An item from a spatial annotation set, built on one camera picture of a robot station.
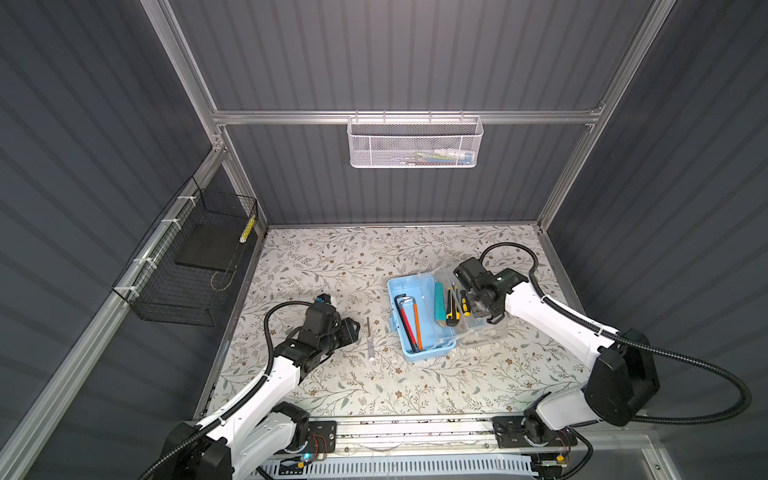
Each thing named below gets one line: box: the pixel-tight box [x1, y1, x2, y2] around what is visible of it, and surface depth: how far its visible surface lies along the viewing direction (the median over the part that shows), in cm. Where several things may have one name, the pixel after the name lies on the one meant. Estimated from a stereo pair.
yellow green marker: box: [239, 215, 256, 243], surface depth 83 cm
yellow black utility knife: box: [446, 286, 461, 327], surface depth 87 cm
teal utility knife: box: [434, 282, 447, 328], surface depth 91 cm
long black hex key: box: [394, 294, 418, 352], surface depth 95 cm
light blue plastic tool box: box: [388, 266, 507, 360], surface depth 91 cm
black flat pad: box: [174, 223, 245, 271], surface depth 79 cm
